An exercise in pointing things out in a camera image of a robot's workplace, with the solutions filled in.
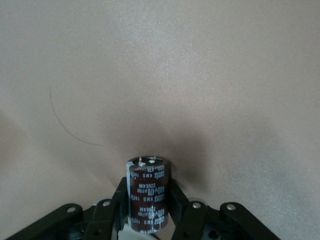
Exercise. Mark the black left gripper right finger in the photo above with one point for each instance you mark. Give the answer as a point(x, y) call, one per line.
point(200, 222)

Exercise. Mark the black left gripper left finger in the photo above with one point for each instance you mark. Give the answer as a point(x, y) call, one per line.
point(100, 220)

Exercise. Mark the dark brown electrolytic capacitor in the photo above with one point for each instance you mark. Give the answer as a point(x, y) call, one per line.
point(150, 195)

